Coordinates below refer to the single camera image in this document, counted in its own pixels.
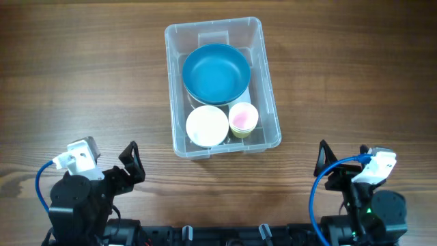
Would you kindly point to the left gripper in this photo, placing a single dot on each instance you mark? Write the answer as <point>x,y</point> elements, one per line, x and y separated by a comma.
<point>120,173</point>

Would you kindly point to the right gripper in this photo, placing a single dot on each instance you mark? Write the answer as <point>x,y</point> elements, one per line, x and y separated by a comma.
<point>336,175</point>

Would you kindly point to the pink bowl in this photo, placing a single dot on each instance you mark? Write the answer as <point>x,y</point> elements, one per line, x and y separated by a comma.
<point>207,126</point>

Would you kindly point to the cream bowl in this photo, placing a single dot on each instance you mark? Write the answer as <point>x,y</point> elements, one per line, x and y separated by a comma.
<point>235,102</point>

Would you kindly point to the yellow cup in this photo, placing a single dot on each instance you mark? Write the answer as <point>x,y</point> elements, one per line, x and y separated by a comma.
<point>240,133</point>

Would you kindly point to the clear plastic storage container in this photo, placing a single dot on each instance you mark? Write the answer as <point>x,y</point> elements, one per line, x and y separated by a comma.
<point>246,35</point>

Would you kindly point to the small pink cup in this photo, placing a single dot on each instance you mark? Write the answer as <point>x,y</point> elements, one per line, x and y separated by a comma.
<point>243,115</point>

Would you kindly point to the cream cup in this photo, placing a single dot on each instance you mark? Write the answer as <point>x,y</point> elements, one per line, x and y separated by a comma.
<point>232,126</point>

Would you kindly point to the dark blue bowl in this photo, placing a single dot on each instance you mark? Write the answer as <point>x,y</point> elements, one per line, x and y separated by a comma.
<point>217,94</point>
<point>216,63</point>

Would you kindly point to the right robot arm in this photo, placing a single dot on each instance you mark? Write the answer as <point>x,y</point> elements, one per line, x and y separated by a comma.
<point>373,217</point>

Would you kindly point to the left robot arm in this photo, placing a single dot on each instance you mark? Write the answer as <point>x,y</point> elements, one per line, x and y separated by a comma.
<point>82,210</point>

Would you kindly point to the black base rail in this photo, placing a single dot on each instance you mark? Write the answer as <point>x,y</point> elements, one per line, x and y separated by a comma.
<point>218,235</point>

